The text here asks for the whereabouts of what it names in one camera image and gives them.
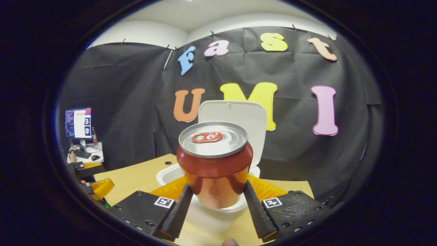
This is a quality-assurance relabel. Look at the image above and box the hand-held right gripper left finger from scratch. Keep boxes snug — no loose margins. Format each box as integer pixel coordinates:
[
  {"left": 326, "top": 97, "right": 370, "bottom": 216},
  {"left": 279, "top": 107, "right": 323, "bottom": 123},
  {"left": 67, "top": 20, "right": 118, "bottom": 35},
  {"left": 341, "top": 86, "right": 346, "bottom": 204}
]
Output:
[{"left": 109, "top": 176, "right": 194, "bottom": 240}]

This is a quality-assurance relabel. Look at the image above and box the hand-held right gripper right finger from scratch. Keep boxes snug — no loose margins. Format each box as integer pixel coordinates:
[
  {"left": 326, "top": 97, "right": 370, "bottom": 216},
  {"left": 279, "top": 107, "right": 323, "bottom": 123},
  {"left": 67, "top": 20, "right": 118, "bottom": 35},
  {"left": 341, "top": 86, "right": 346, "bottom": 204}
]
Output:
[{"left": 243, "top": 175, "right": 332, "bottom": 242}]

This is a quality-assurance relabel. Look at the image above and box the red pop can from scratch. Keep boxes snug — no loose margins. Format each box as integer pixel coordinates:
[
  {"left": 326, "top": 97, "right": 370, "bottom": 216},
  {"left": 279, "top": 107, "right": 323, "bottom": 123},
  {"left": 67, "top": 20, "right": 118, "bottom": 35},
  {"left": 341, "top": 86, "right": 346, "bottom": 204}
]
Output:
[{"left": 177, "top": 121, "right": 254, "bottom": 209}]

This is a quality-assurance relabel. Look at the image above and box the white desktop garbage bin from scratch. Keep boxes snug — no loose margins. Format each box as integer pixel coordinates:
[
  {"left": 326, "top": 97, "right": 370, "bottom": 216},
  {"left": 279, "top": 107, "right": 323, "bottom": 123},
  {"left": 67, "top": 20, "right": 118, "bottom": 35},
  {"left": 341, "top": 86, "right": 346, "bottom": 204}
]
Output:
[{"left": 156, "top": 100, "right": 267, "bottom": 234}]

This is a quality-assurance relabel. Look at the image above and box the wooden desktop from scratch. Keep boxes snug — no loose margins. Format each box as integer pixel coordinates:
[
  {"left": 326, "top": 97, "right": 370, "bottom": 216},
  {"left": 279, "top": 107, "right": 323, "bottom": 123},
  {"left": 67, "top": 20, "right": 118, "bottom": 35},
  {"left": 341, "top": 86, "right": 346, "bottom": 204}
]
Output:
[{"left": 93, "top": 154, "right": 314, "bottom": 246}]

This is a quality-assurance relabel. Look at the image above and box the white side desk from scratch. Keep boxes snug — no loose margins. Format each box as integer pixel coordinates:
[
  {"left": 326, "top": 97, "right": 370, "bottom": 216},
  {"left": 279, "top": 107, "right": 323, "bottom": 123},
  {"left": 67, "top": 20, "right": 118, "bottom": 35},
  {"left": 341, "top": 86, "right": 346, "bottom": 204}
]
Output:
[{"left": 67, "top": 142, "right": 104, "bottom": 164}]

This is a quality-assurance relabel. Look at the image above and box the computer monitor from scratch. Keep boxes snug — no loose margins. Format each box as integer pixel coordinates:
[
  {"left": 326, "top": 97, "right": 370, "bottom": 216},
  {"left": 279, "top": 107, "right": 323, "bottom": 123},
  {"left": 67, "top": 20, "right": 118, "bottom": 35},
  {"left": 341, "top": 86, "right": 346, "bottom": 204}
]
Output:
[{"left": 65, "top": 108, "right": 93, "bottom": 140}]

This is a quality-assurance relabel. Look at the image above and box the black backdrop cloth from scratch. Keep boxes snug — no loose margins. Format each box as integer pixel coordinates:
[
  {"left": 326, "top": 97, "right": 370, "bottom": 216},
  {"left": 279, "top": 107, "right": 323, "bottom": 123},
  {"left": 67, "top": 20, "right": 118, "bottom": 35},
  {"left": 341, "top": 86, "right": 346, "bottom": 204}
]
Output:
[{"left": 58, "top": 27, "right": 383, "bottom": 202}]

